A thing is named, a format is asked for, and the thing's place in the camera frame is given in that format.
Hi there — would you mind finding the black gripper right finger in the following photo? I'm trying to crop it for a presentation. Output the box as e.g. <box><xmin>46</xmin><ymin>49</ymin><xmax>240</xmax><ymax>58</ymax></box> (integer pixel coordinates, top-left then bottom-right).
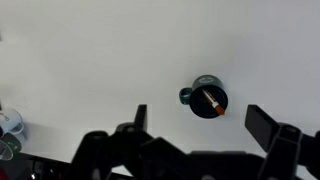
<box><xmin>244</xmin><ymin>104</ymin><xmax>320</xmax><ymax>180</ymax></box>

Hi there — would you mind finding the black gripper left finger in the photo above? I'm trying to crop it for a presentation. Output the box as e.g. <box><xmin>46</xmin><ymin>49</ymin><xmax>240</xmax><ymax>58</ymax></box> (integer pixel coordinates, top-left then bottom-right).
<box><xmin>71</xmin><ymin>104</ymin><xmax>188</xmax><ymax>180</ymax></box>

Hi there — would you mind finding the dark mug with white logo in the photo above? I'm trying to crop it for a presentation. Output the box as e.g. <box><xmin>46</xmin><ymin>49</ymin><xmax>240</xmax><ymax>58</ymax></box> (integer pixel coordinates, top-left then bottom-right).
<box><xmin>0</xmin><ymin>132</ymin><xmax>23</xmax><ymax>162</ymax></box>

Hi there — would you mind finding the dark teal mug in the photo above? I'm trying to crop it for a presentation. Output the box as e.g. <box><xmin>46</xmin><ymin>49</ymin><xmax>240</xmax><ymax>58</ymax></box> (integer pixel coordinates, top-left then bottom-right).
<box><xmin>179</xmin><ymin>74</ymin><xmax>229</xmax><ymax>119</ymax></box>

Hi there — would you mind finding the black side platform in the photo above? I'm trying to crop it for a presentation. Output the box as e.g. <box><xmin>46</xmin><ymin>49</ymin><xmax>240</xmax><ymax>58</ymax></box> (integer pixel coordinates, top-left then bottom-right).
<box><xmin>0</xmin><ymin>151</ymin><xmax>75</xmax><ymax>180</ymax></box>

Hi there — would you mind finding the white marker with orange cap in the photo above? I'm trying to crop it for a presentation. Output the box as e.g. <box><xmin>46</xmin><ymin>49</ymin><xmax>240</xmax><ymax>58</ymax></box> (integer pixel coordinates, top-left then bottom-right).
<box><xmin>201</xmin><ymin>89</ymin><xmax>226</xmax><ymax>116</ymax></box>

